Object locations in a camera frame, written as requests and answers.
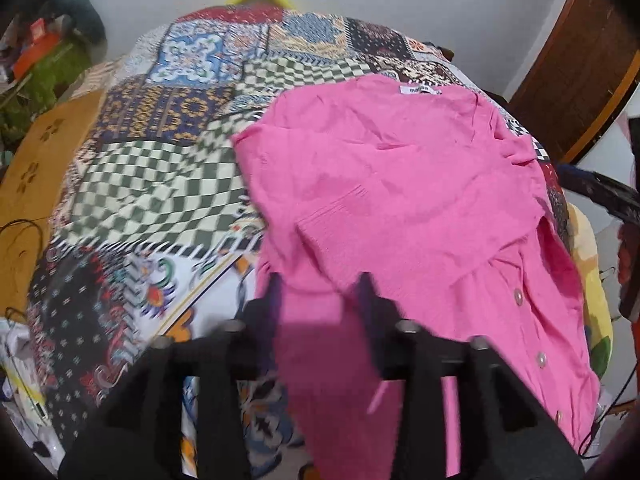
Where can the mustard cloth with flower print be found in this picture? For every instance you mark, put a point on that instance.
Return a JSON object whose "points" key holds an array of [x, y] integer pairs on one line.
{"points": [[37, 160]]}

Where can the pink knit cardigan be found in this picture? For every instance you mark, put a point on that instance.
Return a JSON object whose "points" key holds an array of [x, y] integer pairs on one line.
{"points": [[410, 195]]}

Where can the patchwork printed blanket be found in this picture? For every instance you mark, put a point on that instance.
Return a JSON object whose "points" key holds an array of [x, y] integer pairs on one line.
{"points": [[150, 185]]}

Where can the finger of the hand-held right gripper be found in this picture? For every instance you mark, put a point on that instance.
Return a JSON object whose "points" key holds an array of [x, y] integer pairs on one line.
{"points": [[602, 192]]}

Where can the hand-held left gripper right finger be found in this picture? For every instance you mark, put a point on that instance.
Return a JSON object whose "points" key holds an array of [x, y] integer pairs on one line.
{"points": [[366, 302]]}

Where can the teal cloth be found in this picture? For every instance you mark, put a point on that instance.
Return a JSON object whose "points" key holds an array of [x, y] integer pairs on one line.
{"points": [[80, 15]]}

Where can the white plastic bag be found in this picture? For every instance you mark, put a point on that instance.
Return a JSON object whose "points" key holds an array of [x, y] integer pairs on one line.
{"points": [[17, 370]]}

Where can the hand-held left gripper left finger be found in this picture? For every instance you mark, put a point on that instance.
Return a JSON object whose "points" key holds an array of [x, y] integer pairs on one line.
{"points": [[272, 305]]}

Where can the yellow printed sheet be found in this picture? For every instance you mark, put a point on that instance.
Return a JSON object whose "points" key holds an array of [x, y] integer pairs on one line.
{"points": [[592, 280]]}

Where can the orange box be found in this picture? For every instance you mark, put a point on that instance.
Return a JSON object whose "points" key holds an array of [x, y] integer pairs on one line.
{"points": [[37, 47]]}

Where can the brown wooden door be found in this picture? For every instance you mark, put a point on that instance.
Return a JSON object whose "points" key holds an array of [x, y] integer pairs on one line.
{"points": [[575, 70]]}

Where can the green cloth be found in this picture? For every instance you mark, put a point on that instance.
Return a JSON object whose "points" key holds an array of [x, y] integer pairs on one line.
{"points": [[47, 77]]}

